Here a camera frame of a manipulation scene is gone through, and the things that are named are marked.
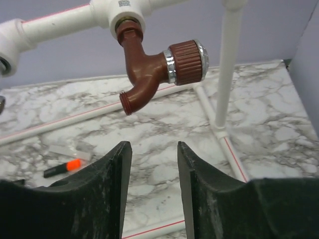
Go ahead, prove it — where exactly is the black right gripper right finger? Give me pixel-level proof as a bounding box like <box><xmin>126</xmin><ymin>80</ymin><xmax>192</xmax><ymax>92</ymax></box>
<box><xmin>177</xmin><ymin>141</ymin><xmax>319</xmax><ymax>239</ymax></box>

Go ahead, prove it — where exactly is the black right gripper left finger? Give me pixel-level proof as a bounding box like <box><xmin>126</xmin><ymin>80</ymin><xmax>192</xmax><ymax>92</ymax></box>
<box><xmin>0</xmin><ymin>141</ymin><xmax>132</xmax><ymax>239</ymax></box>

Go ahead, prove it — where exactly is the brown faucet chrome knob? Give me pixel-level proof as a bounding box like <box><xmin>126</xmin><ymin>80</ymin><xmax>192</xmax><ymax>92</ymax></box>
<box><xmin>116</xmin><ymin>19</ymin><xmax>209</xmax><ymax>116</ymax></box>

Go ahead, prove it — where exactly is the orange capped black marker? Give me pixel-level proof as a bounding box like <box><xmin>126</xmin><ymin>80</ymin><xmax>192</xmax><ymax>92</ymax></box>
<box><xmin>43</xmin><ymin>159</ymin><xmax>82</xmax><ymax>178</ymax></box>

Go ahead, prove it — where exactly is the clear plastic bag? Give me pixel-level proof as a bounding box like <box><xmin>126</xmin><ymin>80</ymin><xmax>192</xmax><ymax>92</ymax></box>
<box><xmin>48</xmin><ymin>145</ymin><xmax>91</xmax><ymax>160</ymax></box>

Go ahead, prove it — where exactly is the white PVC pipe frame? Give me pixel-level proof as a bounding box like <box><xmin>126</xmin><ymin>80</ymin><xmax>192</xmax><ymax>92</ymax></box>
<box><xmin>0</xmin><ymin>0</ymin><xmax>250</xmax><ymax>239</ymax></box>

